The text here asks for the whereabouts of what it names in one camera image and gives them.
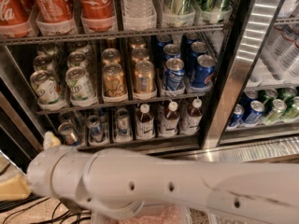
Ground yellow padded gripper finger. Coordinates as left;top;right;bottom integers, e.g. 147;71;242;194
43;132;61;149
0;172;31;201

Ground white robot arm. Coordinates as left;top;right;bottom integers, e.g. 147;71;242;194
1;146;299;224

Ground bottom left silver blue can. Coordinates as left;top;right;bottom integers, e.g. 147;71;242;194
58;122;83;147

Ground bottom right silver blue can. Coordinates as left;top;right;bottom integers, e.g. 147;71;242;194
115;108;132;143

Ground second row left 7up can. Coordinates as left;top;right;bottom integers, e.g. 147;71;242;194
33;54;56;75

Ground second row 7up can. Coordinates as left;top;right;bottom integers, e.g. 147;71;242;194
67;51;90;70
33;54;56;75

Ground front left gold can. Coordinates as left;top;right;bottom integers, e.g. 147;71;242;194
103;63;128;103

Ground second row right 7up can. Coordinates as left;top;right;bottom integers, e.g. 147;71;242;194
67;51;90;70

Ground second row left gold can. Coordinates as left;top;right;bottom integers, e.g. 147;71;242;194
102;49;121;65

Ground second row gold can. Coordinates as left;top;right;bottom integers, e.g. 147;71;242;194
131;47;150;65
102;49;121;65

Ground front right gold can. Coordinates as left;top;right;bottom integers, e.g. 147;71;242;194
134;61;155;94

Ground second row right gold can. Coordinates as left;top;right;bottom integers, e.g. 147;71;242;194
131;47;150;65

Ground middle Coca-Cola can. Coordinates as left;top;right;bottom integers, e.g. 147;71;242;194
35;0;77;36

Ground coca-cola can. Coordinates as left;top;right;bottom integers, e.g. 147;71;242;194
35;0;77;36
80;0;114;33
0;0;28;37

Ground right Coca-Cola can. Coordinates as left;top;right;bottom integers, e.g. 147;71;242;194
80;0;114;33

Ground front left Pepsi can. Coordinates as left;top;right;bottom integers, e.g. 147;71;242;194
163;58;185;91

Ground left Coca-Cola can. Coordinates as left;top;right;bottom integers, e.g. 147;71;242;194
0;0;28;37

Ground second row left Pepsi can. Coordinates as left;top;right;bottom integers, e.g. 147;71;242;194
163;44;181;61

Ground second row pepsi can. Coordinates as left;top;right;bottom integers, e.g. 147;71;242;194
186;41;207;77
163;44;181;61

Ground stainless steel fridge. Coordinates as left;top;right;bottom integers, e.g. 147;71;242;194
0;0;285;170

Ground front right Pepsi can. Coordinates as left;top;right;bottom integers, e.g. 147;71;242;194
190;55;216;88

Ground second row right Pepsi can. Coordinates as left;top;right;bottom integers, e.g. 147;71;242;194
186;41;207;77

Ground left green tall can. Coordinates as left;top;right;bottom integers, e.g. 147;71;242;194
163;0;191;27

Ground blue can behind glass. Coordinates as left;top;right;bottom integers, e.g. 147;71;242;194
228;105;244;128
242;101;264;125

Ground green can behind glass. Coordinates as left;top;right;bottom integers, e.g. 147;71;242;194
263;99;287;125

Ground left tea bottle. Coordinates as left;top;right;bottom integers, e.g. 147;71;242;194
136;104;155;140

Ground tea bottle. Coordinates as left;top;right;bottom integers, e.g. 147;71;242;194
136;104;155;140
158;101;179;137
180;98;202;134

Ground middle tea bottle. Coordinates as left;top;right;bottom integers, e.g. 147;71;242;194
158;101;179;137

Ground left clear plastic bin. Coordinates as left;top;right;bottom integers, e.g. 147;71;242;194
91;203;192;224

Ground clear plastic bin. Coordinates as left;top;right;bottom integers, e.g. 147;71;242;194
208;213;247;224
91;203;192;224

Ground right tea bottle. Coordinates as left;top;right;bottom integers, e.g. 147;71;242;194
180;98;202;134

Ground clear water bottle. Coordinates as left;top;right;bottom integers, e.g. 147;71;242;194
123;0;153;31

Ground right clear plastic bin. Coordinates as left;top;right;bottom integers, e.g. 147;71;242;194
208;213;247;224

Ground black floor cables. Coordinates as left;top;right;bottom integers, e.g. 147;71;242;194
1;196;92;224

